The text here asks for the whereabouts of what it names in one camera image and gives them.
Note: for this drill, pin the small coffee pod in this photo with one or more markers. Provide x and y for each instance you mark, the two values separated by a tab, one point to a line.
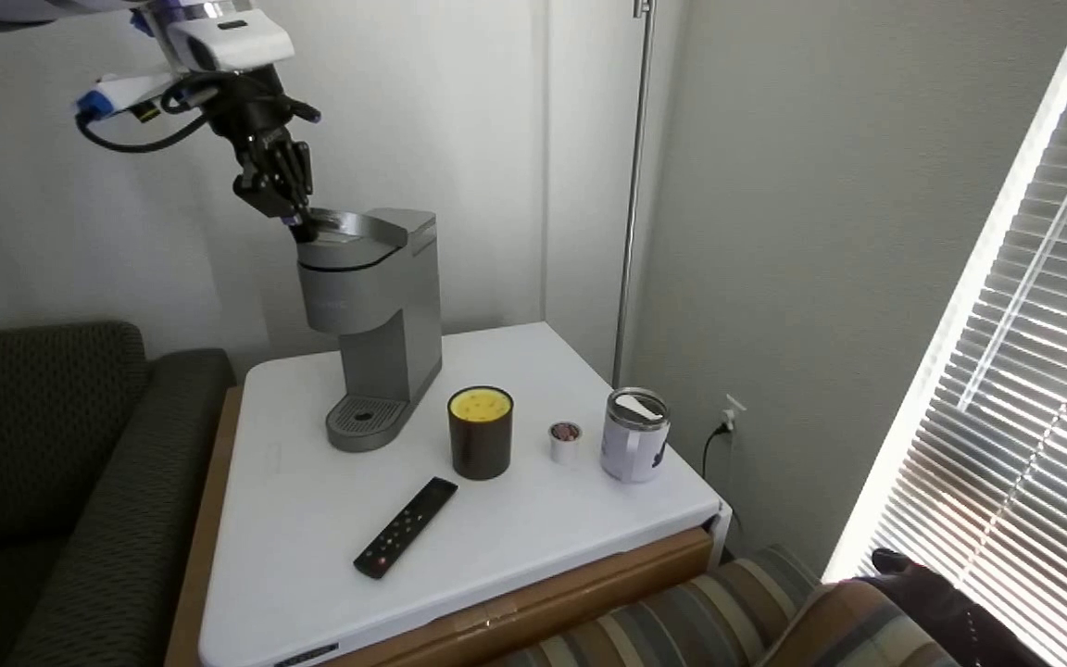
566	442

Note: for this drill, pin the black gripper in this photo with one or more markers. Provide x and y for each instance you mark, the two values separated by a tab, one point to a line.
267	133

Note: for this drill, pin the grey coffee maker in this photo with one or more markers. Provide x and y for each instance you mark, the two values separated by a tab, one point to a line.
381	309

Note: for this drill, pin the thin metal pole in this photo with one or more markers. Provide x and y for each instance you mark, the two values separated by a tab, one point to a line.
631	185

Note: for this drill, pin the striped fabric sofa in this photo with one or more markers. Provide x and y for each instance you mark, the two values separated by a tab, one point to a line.
685	632

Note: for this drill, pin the dark grey fabric sofa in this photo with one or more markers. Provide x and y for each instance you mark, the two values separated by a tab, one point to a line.
40	468

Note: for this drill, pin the dark fuzzy cloth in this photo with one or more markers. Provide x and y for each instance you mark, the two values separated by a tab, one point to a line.
955	618

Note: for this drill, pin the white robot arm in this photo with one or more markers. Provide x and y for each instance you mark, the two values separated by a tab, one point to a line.
231	37

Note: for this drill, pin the black remote control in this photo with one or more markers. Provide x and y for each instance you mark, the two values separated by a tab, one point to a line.
410	529

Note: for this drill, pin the white metal mug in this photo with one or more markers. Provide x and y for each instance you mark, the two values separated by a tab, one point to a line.
631	447

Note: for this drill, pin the white wall outlet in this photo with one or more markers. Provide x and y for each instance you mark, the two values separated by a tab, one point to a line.
733	410

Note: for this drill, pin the black candle jar yellow wax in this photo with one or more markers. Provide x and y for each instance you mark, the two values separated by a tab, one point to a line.
480	437

